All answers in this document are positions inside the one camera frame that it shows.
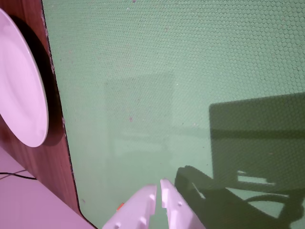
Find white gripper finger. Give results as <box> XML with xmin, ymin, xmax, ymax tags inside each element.
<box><xmin>160</xmin><ymin>177</ymin><xmax>206</xmax><ymax>229</ymax></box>
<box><xmin>102</xmin><ymin>183</ymin><xmax>157</xmax><ymax>229</ymax></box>

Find white round plate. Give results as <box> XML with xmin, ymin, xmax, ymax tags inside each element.
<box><xmin>0</xmin><ymin>8</ymin><xmax>50</xmax><ymax>148</ymax></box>

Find green honeycomb mat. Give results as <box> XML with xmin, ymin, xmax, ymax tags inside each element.
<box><xmin>41</xmin><ymin>0</ymin><xmax>305</xmax><ymax>229</ymax></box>

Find thin black floor cable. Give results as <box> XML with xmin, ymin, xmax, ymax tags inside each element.
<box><xmin>0</xmin><ymin>172</ymin><xmax>37</xmax><ymax>180</ymax></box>

